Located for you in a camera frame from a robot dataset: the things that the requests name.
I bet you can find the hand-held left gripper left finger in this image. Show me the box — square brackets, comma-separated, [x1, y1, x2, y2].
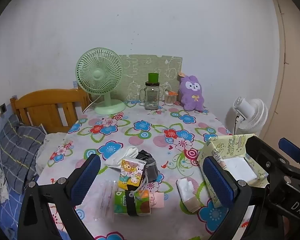
[18, 154, 101, 240]

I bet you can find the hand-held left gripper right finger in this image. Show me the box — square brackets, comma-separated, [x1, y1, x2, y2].
[202, 156, 266, 240]

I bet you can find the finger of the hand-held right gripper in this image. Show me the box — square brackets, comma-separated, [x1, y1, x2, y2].
[278, 137, 300, 167]
[245, 135, 291, 180]

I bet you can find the clear plastic pack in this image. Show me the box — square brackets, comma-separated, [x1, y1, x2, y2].
[93, 179, 116, 223]

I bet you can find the white tissue pack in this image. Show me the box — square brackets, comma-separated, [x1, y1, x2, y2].
[176, 177, 203, 212]

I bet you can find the white cloth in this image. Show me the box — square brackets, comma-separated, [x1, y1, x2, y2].
[104, 146, 140, 168]

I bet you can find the yellow cartoon tissue pack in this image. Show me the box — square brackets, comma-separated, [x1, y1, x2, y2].
[118, 158, 147, 192]

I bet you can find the black strap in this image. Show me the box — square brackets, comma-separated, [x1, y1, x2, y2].
[124, 185, 138, 217]

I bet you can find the black plastic bag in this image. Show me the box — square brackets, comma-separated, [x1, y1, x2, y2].
[135, 150, 156, 163]

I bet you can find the green tissue pack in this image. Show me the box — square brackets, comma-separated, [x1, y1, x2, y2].
[114, 189, 152, 216]

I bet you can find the pink wet wipes pack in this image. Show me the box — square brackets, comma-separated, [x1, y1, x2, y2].
[148, 192, 165, 208]

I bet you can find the grey drawstring pouch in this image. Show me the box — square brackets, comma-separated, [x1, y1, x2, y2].
[140, 159, 160, 182]

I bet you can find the white standing fan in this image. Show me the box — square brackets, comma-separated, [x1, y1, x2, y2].
[233, 96, 269, 137]

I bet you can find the beige door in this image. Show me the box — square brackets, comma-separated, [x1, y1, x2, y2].
[261, 0, 300, 140]

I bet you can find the grey plaid pillow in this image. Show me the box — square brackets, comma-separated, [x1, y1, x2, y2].
[0, 115, 46, 195]

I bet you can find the floral tablecloth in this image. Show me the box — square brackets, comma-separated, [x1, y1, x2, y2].
[36, 99, 266, 240]

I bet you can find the blue bedsheet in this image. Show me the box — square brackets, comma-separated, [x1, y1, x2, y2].
[0, 187, 65, 240]

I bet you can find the purple plush toy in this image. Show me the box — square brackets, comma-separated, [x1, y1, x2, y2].
[178, 72, 206, 112]

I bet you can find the wooden bed headboard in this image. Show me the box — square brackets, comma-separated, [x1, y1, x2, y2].
[10, 88, 90, 133]

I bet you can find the clear cotton swab box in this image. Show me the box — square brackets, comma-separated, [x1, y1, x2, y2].
[164, 90, 178, 106]

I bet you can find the glass jar with green lid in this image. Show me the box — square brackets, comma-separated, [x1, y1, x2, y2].
[139, 73, 164, 110]

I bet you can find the green desk fan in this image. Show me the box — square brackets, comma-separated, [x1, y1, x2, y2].
[75, 47, 126, 115]

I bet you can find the green patterned foam board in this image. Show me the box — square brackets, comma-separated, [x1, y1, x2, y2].
[118, 54, 183, 103]

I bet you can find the white fan cable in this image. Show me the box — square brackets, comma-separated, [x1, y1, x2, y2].
[83, 96, 100, 113]

